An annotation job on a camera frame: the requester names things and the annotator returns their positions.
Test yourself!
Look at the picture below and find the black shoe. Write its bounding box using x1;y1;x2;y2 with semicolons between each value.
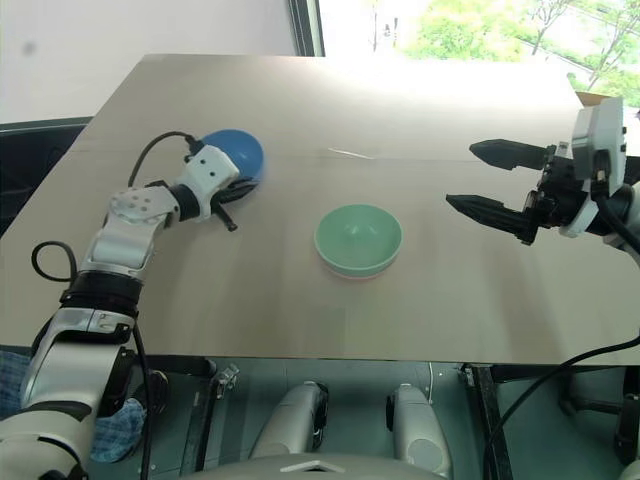
146;369;172;417

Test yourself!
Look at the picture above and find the black office chair base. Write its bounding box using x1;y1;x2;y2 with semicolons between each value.
558;368;640;467

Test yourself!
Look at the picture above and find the silver right robot leg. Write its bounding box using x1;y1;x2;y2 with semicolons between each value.
384;383;450;477

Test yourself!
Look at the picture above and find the silver robot leg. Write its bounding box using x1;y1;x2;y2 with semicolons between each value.
248;381;331;460
384;383;450;477

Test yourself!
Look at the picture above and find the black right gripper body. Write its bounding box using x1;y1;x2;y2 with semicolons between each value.
519;143;596;236

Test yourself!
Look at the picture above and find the green bowl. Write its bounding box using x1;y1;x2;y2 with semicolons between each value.
313;202;404;276

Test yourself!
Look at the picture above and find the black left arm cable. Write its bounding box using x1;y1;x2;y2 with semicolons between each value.
30;130;204;480

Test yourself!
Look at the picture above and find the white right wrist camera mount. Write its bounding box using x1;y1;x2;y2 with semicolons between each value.
558;96;629;239

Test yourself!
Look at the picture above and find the silver left robot leg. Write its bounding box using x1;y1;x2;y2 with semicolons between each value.
248;381;331;460

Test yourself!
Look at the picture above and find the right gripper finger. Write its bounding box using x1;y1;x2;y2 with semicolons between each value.
445;192;539;247
468;139;549;173

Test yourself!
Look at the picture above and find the silver robot torso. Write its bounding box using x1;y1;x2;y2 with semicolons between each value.
179;451;452;480

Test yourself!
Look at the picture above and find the blue plaid cloth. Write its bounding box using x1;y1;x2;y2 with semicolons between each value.
0;348;147;465

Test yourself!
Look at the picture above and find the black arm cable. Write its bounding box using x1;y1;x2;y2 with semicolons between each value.
30;130;204;480
592;167;640;265

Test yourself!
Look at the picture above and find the long black hanging cable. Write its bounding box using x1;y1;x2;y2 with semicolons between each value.
483;333;640;480

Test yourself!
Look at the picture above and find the dark table leg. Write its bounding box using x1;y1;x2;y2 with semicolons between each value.
185;357;219;474
472;366;517;480

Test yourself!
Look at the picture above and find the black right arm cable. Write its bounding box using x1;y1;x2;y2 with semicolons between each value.
592;167;640;265

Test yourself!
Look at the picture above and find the dark window frame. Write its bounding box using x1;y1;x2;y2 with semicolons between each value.
290;0;327;58

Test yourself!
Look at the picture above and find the blue bowl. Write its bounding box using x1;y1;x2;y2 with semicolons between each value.
199;128;267;195

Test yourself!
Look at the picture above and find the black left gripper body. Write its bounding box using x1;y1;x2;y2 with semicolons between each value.
212;188;239;234

